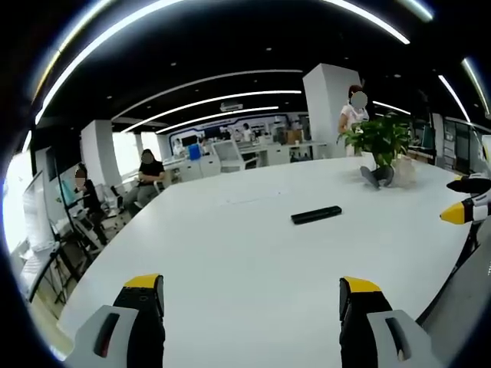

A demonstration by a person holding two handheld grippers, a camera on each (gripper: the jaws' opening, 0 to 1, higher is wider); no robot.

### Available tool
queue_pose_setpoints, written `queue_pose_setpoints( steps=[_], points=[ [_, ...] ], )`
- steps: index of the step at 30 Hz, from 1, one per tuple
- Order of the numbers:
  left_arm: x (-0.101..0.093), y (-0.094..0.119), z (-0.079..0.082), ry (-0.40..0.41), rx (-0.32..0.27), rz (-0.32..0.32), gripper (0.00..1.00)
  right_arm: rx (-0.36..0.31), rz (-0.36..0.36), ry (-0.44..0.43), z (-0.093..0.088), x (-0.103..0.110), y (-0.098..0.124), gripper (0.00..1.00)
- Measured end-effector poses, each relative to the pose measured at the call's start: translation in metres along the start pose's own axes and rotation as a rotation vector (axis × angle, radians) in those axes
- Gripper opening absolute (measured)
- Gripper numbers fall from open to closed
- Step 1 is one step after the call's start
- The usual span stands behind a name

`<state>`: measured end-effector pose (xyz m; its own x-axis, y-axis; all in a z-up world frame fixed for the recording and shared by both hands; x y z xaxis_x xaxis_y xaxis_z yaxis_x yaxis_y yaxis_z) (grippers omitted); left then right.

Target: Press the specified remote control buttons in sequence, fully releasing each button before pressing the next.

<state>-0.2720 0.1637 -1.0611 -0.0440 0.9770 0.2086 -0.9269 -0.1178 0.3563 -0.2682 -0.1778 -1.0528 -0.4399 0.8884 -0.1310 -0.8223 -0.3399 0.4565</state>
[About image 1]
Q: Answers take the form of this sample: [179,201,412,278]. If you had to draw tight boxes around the white office chair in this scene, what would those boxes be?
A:
[213,140,246,173]

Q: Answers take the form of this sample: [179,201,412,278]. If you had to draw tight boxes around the white counter cabinets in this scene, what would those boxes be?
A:
[164,140,331,182]

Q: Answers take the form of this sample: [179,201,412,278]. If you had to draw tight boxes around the white whiteboard on stand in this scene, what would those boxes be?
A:
[21,168,62,304]

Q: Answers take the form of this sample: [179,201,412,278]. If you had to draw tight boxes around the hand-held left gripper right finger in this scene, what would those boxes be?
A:
[338,276,442,368]

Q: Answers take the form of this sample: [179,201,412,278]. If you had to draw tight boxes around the black remote control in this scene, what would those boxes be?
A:
[290,205,343,225]

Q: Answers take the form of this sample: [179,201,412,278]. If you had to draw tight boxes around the clear plastic bag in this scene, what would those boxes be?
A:
[391,154,418,189]

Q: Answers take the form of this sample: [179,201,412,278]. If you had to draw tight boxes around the white square pillar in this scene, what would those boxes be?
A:
[80,119,120,189]
[302,63,364,159]

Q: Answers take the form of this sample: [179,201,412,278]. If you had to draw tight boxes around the green potted plant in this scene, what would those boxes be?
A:
[336,113,412,190]

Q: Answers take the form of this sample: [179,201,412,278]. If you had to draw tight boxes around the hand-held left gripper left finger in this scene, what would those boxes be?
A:
[64,273,166,368]

